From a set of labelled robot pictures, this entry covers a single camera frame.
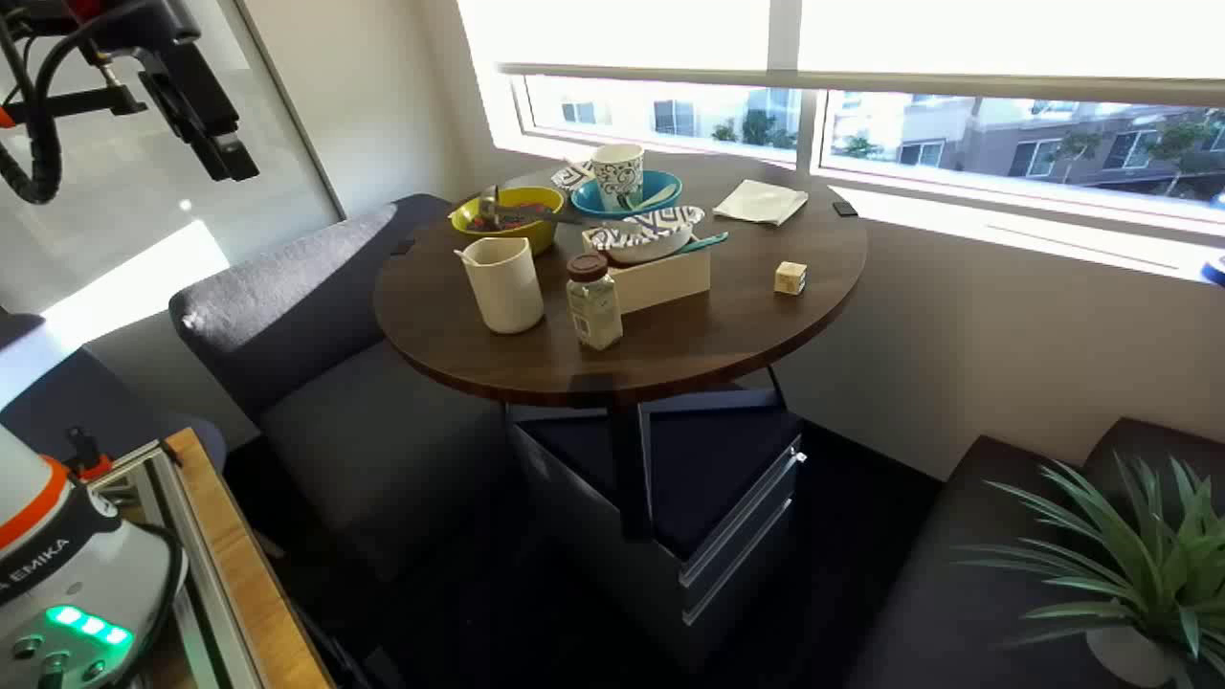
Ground green spiky plant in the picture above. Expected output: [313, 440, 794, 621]
[960, 452, 1225, 682]

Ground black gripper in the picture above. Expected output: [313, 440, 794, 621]
[132, 36, 265, 184]

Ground white cup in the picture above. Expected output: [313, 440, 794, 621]
[451, 234, 553, 340]

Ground white window blind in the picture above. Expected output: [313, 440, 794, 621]
[457, 0, 1225, 112]

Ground white robot base green lights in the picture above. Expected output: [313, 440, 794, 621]
[0, 422, 182, 689]

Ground blue plate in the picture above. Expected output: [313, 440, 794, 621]
[566, 165, 691, 221]

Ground black camera stand bar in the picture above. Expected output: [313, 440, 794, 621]
[0, 81, 145, 132]

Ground grey drawer cabinet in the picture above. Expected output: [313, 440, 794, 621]
[506, 385, 813, 673]

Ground teal utensil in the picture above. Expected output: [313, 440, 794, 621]
[677, 226, 735, 257]

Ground white folded napkin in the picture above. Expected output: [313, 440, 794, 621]
[707, 177, 814, 234]

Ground round brown wooden table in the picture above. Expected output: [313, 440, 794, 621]
[373, 149, 874, 540]

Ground black white patterned plate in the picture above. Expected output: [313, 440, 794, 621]
[578, 203, 707, 270]

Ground grey plant pot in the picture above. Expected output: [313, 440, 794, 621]
[1085, 621, 1204, 689]

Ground light wooden box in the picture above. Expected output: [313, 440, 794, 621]
[608, 240, 718, 320]

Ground white window frame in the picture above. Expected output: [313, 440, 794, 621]
[506, 68, 1225, 251]

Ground small glass jar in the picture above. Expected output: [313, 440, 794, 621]
[564, 251, 627, 357]

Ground dark sofa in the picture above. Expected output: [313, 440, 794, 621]
[841, 415, 1225, 689]

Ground small white cube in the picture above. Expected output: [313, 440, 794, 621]
[770, 257, 813, 304]

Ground yellow bowl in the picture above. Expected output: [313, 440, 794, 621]
[446, 184, 571, 257]

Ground dark grey armchair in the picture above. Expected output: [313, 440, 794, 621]
[164, 192, 529, 585]

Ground white patterned mug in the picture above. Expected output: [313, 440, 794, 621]
[587, 142, 652, 214]

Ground light wooden desk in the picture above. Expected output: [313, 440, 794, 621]
[92, 424, 336, 689]

